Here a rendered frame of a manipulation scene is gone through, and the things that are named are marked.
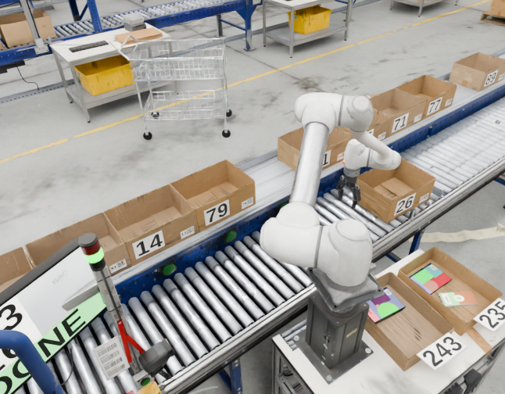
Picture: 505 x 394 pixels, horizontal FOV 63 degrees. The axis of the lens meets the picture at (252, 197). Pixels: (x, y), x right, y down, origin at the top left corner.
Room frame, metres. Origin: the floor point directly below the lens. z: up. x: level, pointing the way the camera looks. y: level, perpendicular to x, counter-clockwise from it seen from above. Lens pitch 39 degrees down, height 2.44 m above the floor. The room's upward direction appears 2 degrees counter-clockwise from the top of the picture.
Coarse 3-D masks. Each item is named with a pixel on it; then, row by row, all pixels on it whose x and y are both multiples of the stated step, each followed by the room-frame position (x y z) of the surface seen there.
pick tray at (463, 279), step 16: (432, 256) 1.49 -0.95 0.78; (448, 256) 1.43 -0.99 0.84; (400, 272) 1.34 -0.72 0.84; (448, 272) 1.40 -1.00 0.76; (464, 272) 1.34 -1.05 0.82; (416, 288) 1.25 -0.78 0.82; (448, 288) 1.29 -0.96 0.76; (464, 288) 1.29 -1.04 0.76; (480, 288) 1.26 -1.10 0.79; (496, 288) 1.21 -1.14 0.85; (432, 304) 1.17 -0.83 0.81; (480, 304) 1.19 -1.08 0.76; (448, 320) 1.09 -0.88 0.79; (464, 320) 1.11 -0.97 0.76
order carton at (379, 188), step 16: (368, 176) 2.10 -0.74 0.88; (384, 176) 2.18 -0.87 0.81; (400, 176) 2.20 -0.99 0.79; (416, 176) 2.11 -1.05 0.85; (432, 176) 2.02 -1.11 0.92; (368, 192) 1.94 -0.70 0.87; (384, 192) 2.08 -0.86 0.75; (400, 192) 2.07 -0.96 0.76; (416, 192) 1.91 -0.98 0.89; (368, 208) 1.92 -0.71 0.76; (384, 208) 1.83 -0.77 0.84
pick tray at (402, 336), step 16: (400, 288) 1.27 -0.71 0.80; (416, 304) 1.18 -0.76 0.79; (368, 320) 1.08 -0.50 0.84; (384, 320) 1.13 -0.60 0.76; (400, 320) 1.12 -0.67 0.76; (416, 320) 1.12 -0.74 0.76; (432, 320) 1.10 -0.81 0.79; (384, 336) 0.99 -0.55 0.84; (400, 336) 1.04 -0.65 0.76; (416, 336) 1.03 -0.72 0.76; (432, 336) 1.03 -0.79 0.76; (400, 352) 0.91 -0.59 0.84; (416, 352) 0.96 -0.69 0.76
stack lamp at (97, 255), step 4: (96, 244) 0.80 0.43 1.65; (84, 248) 0.79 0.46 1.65; (88, 248) 0.79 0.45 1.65; (92, 248) 0.79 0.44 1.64; (96, 248) 0.80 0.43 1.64; (100, 248) 0.81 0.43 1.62; (84, 252) 0.79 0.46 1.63; (88, 252) 0.79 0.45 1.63; (92, 252) 0.79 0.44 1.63; (96, 252) 0.80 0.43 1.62; (100, 252) 0.81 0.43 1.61; (84, 256) 0.79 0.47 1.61; (88, 256) 0.79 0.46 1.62; (92, 256) 0.79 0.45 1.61; (96, 256) 0.79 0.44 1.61; (100, 256) 0.80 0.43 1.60; (88, 260) 0.79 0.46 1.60; (92, 260) 0.79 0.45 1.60; (96, 260) 0.79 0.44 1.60
